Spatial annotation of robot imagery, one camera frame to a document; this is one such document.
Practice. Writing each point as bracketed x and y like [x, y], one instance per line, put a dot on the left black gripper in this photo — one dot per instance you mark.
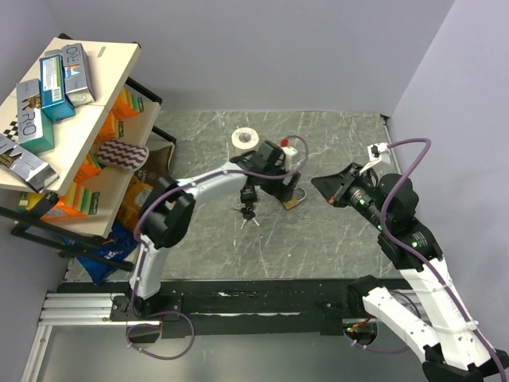
[285, 192]

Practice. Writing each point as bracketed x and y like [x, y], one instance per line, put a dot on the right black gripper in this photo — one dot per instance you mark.
[334, 188]

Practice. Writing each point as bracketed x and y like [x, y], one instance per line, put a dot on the brass padlock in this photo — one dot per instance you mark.
[299, 195]

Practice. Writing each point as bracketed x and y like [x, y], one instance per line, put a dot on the black padlock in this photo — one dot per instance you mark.
[248, 195]

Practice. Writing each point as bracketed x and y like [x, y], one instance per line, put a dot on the black key bunch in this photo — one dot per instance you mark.
[248, 216]

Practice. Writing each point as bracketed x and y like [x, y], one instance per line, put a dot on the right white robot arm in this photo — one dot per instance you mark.
[447, 340]

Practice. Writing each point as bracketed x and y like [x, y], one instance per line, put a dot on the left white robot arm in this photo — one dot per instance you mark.
[167, 213]

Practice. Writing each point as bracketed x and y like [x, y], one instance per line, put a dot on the white tape roll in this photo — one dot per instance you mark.
[245, 139]

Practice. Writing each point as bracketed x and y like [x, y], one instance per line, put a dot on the brown snack bag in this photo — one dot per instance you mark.
[158, 162]

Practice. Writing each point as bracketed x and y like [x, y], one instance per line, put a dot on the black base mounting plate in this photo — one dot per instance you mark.
[237, 307]

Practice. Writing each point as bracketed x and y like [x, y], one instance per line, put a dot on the orange snack bag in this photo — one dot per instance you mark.
[137, 193]

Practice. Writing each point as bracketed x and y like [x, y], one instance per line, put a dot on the blue snack bag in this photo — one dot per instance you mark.
[119, 245]

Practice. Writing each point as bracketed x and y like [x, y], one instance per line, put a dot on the orange sponge pack stack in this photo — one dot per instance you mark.
[88, 193]

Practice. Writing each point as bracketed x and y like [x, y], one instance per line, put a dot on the beige black shelf rack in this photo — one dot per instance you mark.
[111, 65]

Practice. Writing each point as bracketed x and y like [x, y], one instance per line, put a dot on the silver RIO box upright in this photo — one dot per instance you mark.
[77, 75]

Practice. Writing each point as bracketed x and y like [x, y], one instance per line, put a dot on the silver crumpled box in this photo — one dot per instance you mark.
[36, 173]

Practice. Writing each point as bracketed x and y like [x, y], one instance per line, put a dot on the blue teal carton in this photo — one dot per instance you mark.
[54, 102]

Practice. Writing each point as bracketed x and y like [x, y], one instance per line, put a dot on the silver teal RIO box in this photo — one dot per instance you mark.
[35, 131]

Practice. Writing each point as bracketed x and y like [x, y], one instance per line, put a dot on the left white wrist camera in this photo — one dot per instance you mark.
[289, 151]

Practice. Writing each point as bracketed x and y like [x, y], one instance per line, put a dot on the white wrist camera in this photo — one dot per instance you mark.
[378, 153]
[289, 151]

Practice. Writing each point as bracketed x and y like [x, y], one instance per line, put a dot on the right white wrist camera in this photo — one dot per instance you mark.
[378, 153]

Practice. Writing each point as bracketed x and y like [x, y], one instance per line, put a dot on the aluminium rail frame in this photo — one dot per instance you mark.
[67, 309]

